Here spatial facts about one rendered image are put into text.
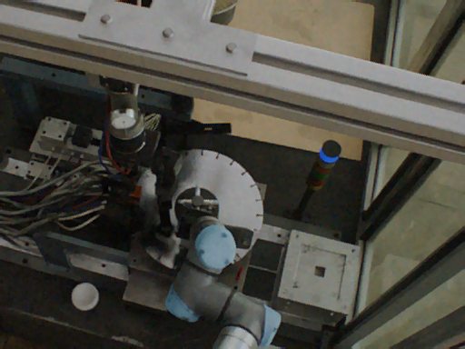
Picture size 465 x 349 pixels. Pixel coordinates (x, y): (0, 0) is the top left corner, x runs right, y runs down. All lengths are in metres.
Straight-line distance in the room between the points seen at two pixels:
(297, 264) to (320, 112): 1.16
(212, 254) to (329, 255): 0.52
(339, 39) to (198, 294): 1.18
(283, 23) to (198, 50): 1.70
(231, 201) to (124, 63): 1.13
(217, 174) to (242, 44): 1.17
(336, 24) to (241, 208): 0.84
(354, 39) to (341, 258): 0.82
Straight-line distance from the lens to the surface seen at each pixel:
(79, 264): 1.80
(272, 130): 1.98
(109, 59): 0.54
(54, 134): 1.81
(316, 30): 2.21
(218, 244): 1.24
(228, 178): 1.67
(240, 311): 1.27
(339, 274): 1.69
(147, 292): 1.70
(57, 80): 1.71
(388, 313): 1.35
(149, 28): 0.52
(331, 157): 1.51
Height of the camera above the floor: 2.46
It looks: 64 degrees down
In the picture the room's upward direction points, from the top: 3 degrees clockwise
